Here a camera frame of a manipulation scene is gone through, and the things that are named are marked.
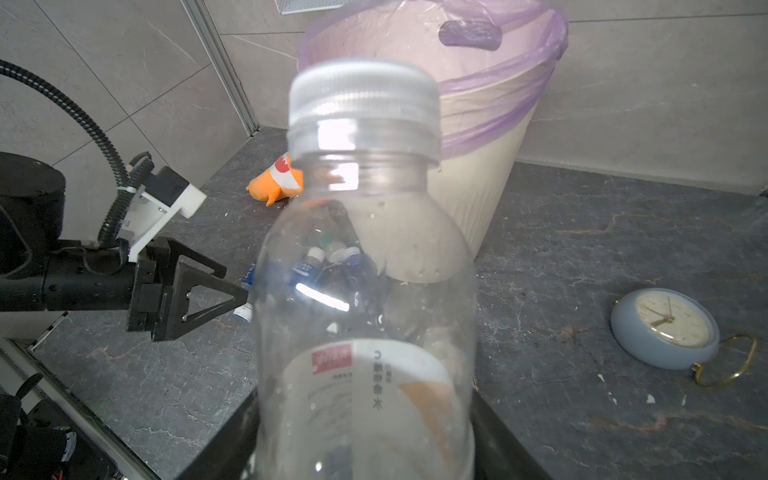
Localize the pink plastic bin liner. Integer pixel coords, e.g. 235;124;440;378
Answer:
298;1;569;158

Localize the orange shark plush toy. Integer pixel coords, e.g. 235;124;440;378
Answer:
246;153;303;207

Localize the clear bottle orange white label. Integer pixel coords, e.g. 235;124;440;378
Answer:
252;59;477;479

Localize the Pocari Sweat bottle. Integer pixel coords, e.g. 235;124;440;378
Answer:
232;263;259;325

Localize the cream ribbed trash bin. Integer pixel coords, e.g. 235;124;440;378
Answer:
343;112;533;283

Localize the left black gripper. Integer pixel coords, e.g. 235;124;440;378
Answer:
41;237;248;341

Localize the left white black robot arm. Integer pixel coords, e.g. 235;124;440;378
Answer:
1;153;248;342

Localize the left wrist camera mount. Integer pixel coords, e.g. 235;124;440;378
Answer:
120;167;207;263

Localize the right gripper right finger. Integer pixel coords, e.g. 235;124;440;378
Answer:
471;390;552;480

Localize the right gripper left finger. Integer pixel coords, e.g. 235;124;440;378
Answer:
178;390;260;480

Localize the long clear blue-tint bottle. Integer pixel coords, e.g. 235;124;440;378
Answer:
330;247;377;293

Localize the black corrugated cable hose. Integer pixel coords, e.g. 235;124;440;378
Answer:
0;58;154;250

